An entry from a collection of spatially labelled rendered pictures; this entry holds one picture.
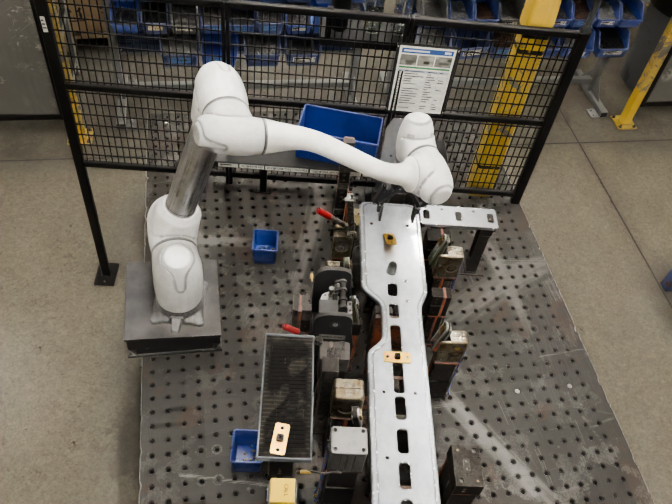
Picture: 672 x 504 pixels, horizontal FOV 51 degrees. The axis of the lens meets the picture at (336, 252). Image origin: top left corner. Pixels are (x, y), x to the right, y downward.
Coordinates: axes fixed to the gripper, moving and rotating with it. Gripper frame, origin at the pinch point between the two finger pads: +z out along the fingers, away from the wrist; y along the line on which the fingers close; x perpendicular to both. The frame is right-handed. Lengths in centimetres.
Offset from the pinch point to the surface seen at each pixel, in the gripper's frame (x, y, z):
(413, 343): -41.2, 5.2, 14.4
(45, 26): 55, -123, -26
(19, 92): 153, -186, 81
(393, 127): 26.5, -2.0, -15.6
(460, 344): -43.3, 19.0, 10.6
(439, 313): -22.1, 17.5, 24.2
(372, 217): 11.9, -5.7, 14.3
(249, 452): -66, -44, 44
